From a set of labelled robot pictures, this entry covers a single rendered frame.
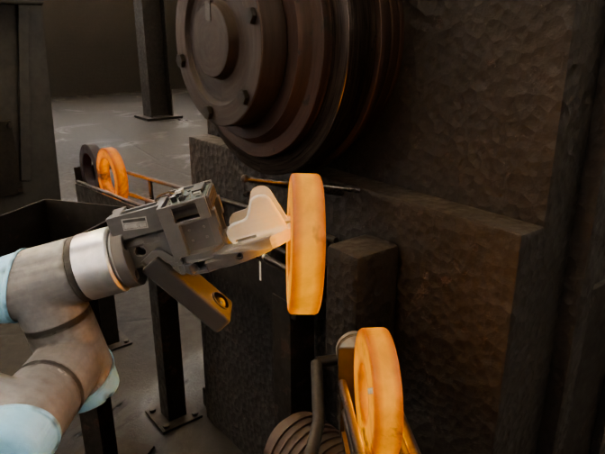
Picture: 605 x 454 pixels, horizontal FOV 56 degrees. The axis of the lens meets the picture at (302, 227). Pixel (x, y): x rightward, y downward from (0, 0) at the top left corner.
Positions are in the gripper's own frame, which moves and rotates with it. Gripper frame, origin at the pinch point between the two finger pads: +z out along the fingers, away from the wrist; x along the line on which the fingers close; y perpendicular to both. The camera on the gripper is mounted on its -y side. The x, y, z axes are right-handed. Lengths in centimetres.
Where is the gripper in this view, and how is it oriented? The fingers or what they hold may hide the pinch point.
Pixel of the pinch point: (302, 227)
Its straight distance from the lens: 63.2
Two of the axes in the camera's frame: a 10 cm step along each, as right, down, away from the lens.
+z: 9.6, -2.6, -0.4
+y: -2.6, -9.1, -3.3
